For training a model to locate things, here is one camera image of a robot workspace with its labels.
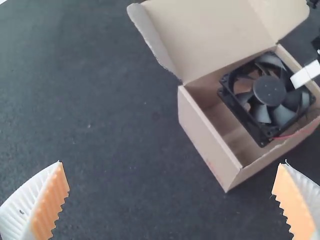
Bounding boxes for black square fan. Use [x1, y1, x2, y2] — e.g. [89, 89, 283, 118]
[216, 51, 320, 149]

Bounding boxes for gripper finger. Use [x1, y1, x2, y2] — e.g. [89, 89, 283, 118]
[271, 159, 320, 240]
[0, 160, 71, 240]

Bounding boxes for black mat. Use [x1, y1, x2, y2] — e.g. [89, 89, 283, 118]
[0, 0, 320, 240]

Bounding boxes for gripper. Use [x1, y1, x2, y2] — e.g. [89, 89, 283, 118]
[289, 32, 320, 89]

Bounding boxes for cardboard box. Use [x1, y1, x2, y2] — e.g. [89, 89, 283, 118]
[126, 0, 320, 193]

